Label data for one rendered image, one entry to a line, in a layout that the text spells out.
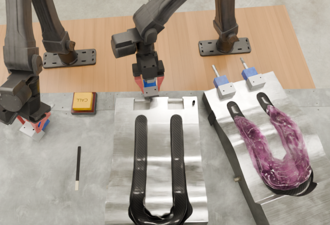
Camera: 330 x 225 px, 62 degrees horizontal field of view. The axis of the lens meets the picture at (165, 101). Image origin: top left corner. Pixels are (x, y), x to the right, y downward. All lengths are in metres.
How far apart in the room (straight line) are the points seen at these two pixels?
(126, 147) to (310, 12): 2.07
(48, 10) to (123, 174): 0.53
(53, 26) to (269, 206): 0.82
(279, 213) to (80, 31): 0.95
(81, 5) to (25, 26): 1.68
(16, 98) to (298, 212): 0.78
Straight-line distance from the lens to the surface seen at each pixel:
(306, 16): 2.55
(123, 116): 0.87
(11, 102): 0.81
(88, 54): 1.12
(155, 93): 0.94
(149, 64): 0.81
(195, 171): 0.81
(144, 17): 0.79
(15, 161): 1.03
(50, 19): 0.95
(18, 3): 0.82
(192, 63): 1.07
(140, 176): 0.81
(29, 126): 0.99
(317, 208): 0.87
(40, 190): 0.97
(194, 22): 1.20
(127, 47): 0.83
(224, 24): 0.96
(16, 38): 0.82
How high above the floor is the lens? 1.69
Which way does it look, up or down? 64 degrees down
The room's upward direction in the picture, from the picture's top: straight up
